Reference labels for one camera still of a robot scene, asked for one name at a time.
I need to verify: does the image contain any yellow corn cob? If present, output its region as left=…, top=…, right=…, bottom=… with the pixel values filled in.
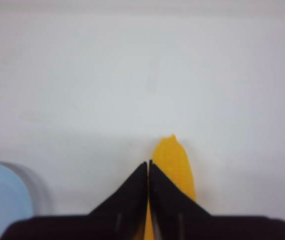
left=144, top=135, right=196, bottom=240

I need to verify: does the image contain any light blue round plate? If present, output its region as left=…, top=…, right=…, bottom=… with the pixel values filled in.
left=0, top=161, right=52, bottom=236

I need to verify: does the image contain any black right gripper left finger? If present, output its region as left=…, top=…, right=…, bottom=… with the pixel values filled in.
left=88, top=161, right=148, bottom=240

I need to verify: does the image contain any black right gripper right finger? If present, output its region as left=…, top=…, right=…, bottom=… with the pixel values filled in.
left=149, top=160, right=212, bottom=240

